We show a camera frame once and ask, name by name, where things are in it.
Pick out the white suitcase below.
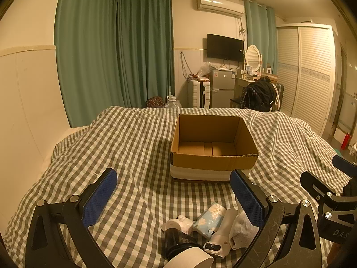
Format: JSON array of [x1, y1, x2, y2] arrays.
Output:
[[187, 78, 211, 109]]

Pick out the narrow green curtain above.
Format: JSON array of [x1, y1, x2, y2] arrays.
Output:
[[244, 0, 278, 75]]

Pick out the clear plastic bag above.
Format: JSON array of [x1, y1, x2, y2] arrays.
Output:
[[196, 64, 211, 80]]

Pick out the wooden dressing table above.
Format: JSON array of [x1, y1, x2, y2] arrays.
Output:
[[230, 72, 278, 109]]

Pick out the clear water jug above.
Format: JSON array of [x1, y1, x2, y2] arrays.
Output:
[[165, 95, 183, 109]]

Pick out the cardboard box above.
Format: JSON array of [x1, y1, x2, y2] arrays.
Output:
[[170, 114, 259, 183]]

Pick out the white handheld device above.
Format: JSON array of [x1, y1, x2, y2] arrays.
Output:
[[203, 209, 241, 259]]

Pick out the white sock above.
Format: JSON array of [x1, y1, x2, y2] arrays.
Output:
[[228, 210, 260, 251]]

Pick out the patterned brown bag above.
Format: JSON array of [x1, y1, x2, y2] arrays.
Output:
[[146, 96, 165, 108]]

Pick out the red fire extinguisher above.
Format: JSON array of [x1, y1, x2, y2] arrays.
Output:
[[340, 132, 351, 150]]

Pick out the small silver fridge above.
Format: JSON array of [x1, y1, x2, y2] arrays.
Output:
[[209, 69, 235, 109]]

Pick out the black backpack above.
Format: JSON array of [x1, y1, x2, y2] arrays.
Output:
[[241, 76, 277, 112]]

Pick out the black clear bottle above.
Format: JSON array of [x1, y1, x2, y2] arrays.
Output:
[[164, 227, 203, 261]]

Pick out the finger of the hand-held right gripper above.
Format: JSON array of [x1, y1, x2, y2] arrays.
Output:
[[300, 170, 345, 201], [332, 155, 357, 177]]

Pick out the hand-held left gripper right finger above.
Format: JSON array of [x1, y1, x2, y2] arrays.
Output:
[[230, 169, 323, 268]]

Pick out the green checkered blanket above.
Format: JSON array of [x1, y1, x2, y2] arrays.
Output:
[[4, 105, 357, 268]]

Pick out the floral blue tissue packet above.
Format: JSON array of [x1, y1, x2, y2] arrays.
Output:
[[192, 202, 227, 239]]

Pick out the oval white vanity mirror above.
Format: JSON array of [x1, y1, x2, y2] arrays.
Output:
[[245, 44, 264, 73]]

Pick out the white air conditioner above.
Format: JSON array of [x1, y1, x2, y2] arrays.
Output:
[[197, 0, 245, 18]]

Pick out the wide green curtain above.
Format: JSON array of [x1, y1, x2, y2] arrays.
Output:
[[55, 0, 176, 128]]

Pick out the white louvred wardrobe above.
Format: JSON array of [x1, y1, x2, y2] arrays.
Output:
[[276, 23, 337, 140]]

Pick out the hanging wall cables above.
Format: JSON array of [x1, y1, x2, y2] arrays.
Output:
[[180, 51, 196, 79]]

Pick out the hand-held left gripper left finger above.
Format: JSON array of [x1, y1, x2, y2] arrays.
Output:
[[25, 168, 118, 268]]

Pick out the white tape roll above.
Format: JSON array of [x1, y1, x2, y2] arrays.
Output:
[[167, 247, 215, 268]]

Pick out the black wall television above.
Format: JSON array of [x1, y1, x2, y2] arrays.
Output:
[[207, 33, 244, 62]]

